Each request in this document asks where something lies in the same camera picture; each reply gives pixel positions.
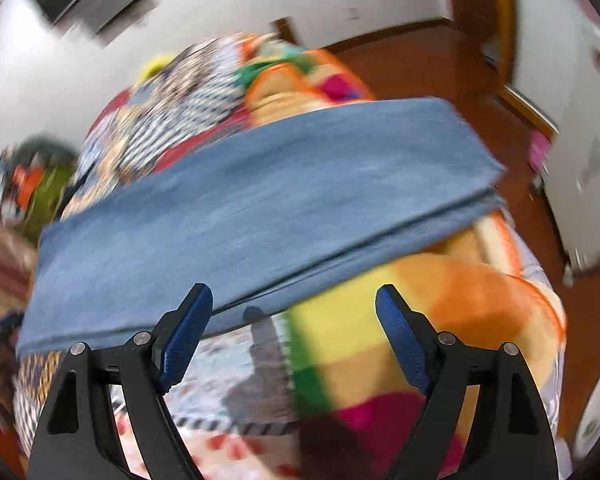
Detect colourful patchwork bedspread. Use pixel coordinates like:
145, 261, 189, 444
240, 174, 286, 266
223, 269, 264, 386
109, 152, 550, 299
15, 34, 300, 479

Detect maroon striped curtain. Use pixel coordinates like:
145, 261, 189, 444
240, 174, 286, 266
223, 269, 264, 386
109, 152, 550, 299
0, 222, 36, 319

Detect orange box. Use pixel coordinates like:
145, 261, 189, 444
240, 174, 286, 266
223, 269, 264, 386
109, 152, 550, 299
12, 165, 44, 210

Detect orange yellow fleece blanket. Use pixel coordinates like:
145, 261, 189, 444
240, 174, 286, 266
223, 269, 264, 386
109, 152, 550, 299
237, 44, 569, 480

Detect white cabinet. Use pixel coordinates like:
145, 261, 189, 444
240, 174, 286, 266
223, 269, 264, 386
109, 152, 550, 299
508, 0, 600, 285

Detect blue denim jeans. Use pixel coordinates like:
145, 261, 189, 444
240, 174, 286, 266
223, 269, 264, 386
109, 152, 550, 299
16, 98, 504, 356

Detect yellow curved tube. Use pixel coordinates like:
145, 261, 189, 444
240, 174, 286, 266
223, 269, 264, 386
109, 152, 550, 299
137, 54, 175, 82

